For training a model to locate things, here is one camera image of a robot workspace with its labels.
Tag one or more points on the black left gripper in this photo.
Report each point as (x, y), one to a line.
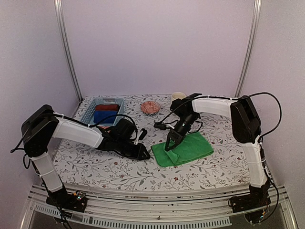
(140, 152)

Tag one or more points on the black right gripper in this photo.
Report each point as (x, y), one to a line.
(175, 136)

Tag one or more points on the green microfibre towel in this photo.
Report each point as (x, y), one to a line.
(193, 147)

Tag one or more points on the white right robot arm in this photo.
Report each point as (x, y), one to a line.
(246, 127)

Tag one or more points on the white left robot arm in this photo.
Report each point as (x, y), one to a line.
(44, 125)

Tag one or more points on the cream ceramic mug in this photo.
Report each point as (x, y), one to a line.
(177, 95)

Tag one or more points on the blue rolled towel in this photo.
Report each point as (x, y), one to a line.
(104, 117)

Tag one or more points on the red rolled towel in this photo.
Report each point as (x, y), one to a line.
(107, 107)

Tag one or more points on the red patterned small bowl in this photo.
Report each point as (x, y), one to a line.
(150, 108)

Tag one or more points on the light blue plastic basket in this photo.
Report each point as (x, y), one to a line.
(87, 109)

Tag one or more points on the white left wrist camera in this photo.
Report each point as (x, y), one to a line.
(142, 134)

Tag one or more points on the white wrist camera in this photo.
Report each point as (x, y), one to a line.
(142, 134)
(163, 126)

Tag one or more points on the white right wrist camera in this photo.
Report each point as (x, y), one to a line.
(163, 126)

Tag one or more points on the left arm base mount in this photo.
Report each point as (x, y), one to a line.
(75, 201)

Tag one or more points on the aluminium front rail frame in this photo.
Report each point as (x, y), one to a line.
(193, 209)

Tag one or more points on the aluminium right corner post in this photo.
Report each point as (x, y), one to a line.
(249, 48)

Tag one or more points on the aluminium corner post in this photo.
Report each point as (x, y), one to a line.
(66, 48)
(249, 48)

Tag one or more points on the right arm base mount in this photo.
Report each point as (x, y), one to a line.
(258, 197)

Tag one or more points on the aluminium left corner post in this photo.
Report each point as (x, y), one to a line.
(66, 48)

